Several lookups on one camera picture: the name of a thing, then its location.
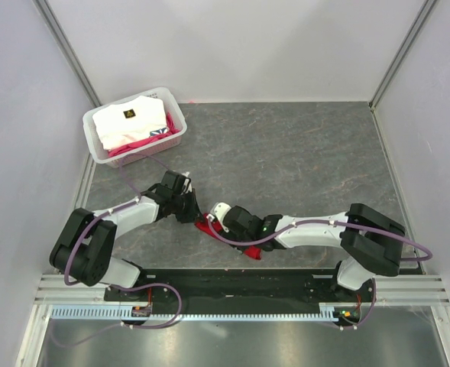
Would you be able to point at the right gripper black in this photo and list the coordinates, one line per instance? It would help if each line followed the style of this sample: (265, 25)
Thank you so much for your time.
(228, 234)

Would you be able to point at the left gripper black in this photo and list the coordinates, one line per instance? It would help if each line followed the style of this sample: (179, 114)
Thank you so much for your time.
(194, 212)

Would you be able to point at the red cloth napkin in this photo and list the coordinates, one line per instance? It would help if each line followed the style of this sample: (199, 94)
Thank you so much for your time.
(214, 228)

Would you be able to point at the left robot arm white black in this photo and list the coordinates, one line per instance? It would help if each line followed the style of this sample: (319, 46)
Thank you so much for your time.
(84, 249)

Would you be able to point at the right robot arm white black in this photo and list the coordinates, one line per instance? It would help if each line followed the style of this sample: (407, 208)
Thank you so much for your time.
(367, 236)

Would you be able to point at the pink folded towel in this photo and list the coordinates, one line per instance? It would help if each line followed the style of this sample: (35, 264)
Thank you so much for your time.
(154, 136)

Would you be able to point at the white folded shirt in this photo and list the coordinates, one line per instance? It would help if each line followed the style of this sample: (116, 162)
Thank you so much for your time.
(119, 124)

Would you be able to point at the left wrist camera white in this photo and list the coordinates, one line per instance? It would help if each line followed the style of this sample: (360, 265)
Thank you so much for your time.
(187, 187)

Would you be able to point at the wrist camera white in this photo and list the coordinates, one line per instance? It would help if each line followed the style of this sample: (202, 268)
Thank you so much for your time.
(187, 187)
(219, 211)

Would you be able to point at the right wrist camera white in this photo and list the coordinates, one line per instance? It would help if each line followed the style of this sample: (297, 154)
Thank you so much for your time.
(219, 211)

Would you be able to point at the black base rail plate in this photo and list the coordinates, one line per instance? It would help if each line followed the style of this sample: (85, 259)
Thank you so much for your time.
(240, 291)

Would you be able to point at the white slotted cable duct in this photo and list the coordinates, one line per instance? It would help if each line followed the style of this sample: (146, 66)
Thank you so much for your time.
(129, 313)

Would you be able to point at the aluminium frame rail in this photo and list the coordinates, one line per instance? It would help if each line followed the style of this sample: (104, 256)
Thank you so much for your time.
(411, 290)

